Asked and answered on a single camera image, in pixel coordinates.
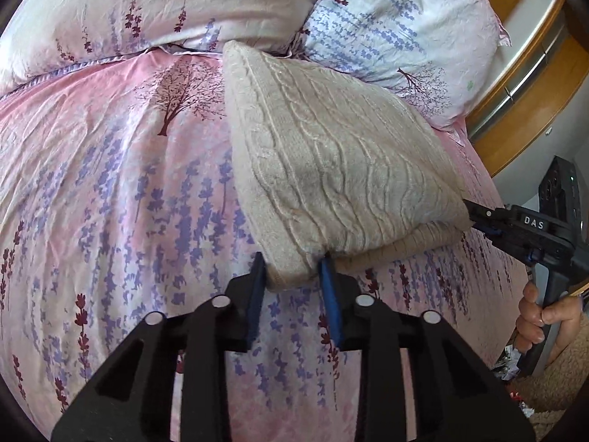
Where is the colourful clutter pile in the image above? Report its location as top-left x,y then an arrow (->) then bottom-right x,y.
494,343 -> 530,413

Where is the metal wardrobe handle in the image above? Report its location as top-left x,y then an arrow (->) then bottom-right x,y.
504,28 -> 568,102

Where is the pink floral bed cover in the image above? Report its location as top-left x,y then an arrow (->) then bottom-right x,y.
0,48 -> 530,442

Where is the pale pink floral pillow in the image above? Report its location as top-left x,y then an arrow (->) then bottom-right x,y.
0,0 -> 350,97

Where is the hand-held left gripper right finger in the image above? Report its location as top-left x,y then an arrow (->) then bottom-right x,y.
320,251 -> 537,442

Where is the person's right forearm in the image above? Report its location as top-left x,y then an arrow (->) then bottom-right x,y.
511,341 -> 589,424

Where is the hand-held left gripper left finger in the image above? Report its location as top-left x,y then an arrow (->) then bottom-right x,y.
50,251 -> 268,442

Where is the wooden headboard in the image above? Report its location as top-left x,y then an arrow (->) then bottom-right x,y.
462,0 -> 589,178

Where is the beige cable-knit sweater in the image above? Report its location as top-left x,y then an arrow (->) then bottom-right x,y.
222,41 -> 472,292

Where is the white blue-flowered tree-print pillow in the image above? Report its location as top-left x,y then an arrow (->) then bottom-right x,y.
294,0 -> 511,132

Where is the person's right hand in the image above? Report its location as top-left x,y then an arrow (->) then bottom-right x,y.
514,280 -> 589,362

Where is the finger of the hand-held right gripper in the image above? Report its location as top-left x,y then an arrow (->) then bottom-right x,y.
472,222 -> 530,259
463,198 -> 512,225

